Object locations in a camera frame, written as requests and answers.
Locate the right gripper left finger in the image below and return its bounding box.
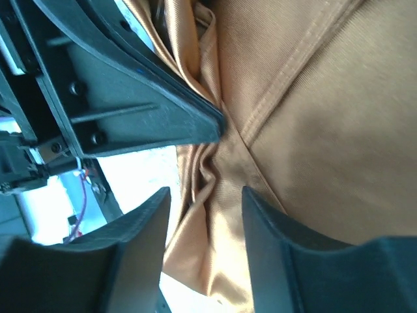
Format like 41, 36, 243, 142
1, 187, 171, 312

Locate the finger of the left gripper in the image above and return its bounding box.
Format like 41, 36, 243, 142
12, 1, 225, 158

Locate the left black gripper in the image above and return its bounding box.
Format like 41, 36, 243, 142
1, 1, 80, 195

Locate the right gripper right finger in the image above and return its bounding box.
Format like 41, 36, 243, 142
242, 186, 416, 312

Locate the orange brown cloth napkin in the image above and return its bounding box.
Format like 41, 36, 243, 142
126, 1, 416, 312

